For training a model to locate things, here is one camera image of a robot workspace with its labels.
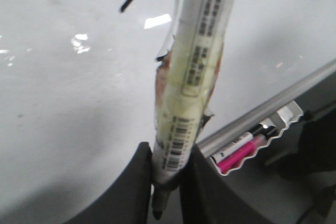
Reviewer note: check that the white glossy whiteboard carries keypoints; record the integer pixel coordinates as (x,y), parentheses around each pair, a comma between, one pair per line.
(77,87)

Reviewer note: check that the white black marker in tray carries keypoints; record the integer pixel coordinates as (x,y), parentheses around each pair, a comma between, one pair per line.
(237,143)

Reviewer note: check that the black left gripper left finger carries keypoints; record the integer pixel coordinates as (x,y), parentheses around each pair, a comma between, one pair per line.
(127,199)

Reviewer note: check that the pink marker in tray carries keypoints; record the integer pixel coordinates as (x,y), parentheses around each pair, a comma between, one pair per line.
(246,150)

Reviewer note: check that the aluminium whiteboard marker tray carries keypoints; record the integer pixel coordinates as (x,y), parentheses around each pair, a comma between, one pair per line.
(280,111)

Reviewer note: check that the red magnet taped to marker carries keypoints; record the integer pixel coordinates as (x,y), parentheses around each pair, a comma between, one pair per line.
(185,81)

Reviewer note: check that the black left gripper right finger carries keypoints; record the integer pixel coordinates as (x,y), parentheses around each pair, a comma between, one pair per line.
(206,199)

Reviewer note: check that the white black whiteboard marker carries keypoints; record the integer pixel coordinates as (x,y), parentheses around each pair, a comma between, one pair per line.
(207,18)

